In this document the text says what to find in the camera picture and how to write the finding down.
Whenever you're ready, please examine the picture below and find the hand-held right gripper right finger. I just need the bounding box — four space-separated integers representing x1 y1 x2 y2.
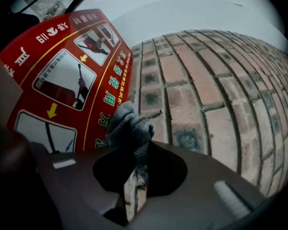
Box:
124 139 267 230

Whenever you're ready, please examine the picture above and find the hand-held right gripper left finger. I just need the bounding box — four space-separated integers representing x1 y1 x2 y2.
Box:
35 142 137 230

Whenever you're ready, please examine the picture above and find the grey knitted cloth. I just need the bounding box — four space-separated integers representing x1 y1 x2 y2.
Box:
105 101 156 189

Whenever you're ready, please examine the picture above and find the red fire extinguisher box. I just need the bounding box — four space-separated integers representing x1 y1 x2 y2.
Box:
0 8 135 153

